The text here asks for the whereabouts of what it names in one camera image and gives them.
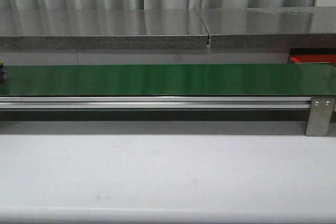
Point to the right grey stone slab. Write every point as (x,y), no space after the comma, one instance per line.
(281,27)

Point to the red plastic tray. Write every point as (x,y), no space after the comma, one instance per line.
(314,58)

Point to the aluminium conveyor frame rail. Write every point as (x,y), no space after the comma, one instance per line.
(167,102)

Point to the grey stone counter slab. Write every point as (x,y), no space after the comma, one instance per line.
(93,29)

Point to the steel conveyor support bracket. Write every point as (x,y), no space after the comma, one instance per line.
(321,110)

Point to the green conveyor belt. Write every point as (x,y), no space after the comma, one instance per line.
(301,79)

